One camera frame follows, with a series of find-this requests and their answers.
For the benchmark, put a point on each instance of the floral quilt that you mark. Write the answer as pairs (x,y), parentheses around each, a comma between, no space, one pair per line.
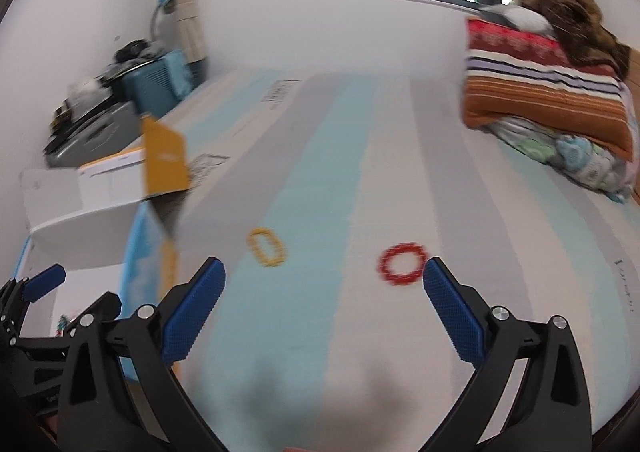
(575,156)

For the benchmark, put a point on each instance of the blue desk lamp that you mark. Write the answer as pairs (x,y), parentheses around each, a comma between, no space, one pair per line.
(162,6)

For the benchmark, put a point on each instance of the striped bed sheet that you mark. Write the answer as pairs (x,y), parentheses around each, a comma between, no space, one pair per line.
(350,156)

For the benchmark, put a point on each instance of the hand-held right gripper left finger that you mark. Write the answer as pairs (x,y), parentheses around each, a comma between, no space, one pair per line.
(192,317)

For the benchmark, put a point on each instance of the grey white pillow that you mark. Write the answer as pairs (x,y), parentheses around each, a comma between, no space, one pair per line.
(520,19)

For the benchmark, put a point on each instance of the blue suitcase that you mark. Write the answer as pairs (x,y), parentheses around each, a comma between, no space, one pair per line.
(160,81)

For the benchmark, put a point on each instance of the grey hard case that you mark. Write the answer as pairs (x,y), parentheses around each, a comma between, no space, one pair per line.
(95,131)

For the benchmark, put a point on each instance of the white plastic bag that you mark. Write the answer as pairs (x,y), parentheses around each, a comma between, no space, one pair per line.
(85,89)

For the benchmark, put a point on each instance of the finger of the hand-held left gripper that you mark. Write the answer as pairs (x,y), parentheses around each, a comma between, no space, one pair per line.
(97,309)
(45,281)

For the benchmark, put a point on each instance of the black bag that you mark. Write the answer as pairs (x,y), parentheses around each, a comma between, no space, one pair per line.
(135,50)

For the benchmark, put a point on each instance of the blue yellow cardboard box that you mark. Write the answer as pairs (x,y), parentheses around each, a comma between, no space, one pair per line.
(100,197)

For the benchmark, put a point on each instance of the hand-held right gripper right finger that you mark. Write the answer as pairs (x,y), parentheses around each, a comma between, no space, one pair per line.
(452,314)

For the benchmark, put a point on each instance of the brown fuzzy blanket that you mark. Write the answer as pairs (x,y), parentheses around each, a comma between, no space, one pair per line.
(585,16)

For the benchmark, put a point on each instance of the wooden headboard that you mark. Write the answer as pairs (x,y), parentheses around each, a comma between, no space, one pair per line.
(635,64)

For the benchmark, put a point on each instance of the striped red brown pillow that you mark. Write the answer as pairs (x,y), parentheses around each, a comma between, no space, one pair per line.
(545,86)

